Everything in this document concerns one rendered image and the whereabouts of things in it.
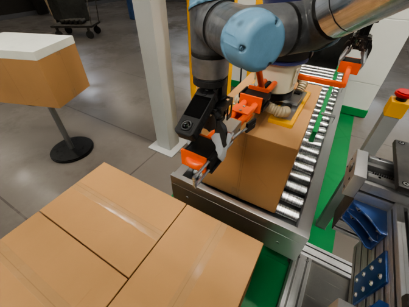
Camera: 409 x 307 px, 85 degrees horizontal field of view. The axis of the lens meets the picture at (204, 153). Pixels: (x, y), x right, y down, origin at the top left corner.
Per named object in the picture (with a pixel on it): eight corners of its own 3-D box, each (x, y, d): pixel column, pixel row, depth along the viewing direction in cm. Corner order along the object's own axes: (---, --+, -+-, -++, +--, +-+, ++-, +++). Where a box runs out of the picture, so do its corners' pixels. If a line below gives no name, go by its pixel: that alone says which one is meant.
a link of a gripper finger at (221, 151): (240, 151, 58) (230, 119, 54) (229, 164, 54) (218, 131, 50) (229, 150, 60) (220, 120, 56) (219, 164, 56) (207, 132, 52)
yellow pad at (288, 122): (290, 91, 114) (292, 81, 111) (310, 95, 110) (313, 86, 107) (266, 122, 93) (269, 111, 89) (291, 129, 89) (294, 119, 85)
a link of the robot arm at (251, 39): (316, 7, 29) (264, -4, 36) (241, 14, 25) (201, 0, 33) (298, 67, 34) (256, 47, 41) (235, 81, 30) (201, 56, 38)
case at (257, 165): (243, 127, 160) (251, 71, 133) (301, 144, 145) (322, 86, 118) (201, 182, 121) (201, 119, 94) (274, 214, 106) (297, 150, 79)
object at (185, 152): (198, 146, 64) (198, 132, 61) (221, 155, 62) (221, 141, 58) (181, 163, 59) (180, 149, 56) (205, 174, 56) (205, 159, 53)
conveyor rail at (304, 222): (340, 80, 256) (347, 63, 244) (345, 80, 254) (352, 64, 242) (286, 250, 107) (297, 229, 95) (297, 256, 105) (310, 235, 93)
